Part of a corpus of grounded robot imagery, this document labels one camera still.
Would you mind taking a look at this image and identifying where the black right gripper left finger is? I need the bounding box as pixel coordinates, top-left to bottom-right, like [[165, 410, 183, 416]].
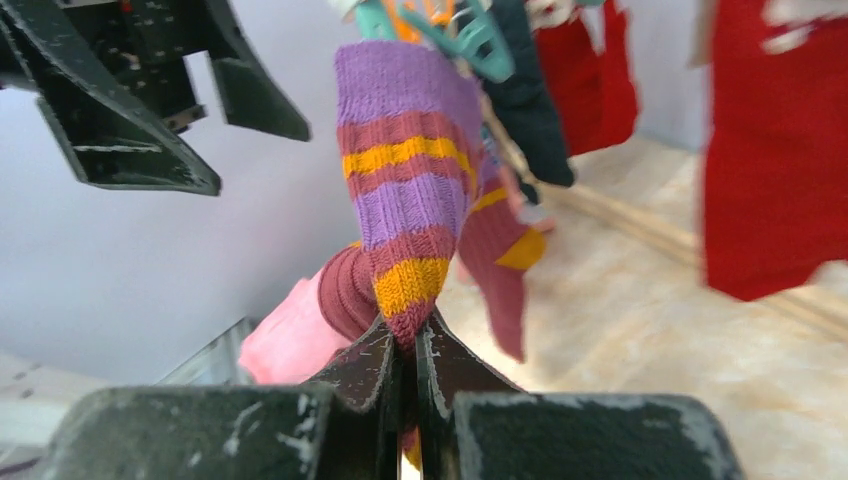
[[33, 321, 400, 480]]

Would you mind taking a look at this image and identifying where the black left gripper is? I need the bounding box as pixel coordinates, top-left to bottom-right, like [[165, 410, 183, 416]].
[[1, 0, 312, 196]]

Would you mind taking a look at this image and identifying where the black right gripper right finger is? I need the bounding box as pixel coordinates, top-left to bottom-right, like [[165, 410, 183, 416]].
[[415, 314, 745, 480]]

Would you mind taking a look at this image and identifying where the purple striped sock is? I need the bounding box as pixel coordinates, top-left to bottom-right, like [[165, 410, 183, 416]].
[[458, 154, 547, 363], [334, 40, 484, 350]]

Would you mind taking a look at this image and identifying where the orange clothespin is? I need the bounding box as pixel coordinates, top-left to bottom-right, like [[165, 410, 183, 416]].
[[382, 0, 455, 44]]

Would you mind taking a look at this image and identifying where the dark navy sock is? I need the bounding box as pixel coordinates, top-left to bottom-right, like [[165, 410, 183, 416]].
[[483, 0, 575, 187]]

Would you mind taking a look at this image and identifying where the red patterned sock pair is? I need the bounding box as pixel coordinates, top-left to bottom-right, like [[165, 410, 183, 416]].
[[692, 0, 847, 301]]

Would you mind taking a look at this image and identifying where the red santa sock rear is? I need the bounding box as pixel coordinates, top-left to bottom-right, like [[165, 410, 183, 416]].
[[525, 1, 640, 155]]

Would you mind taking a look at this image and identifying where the wooden drying rack frame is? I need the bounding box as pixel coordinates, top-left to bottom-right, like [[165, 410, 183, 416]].
[[483, 105, 847, 343]]

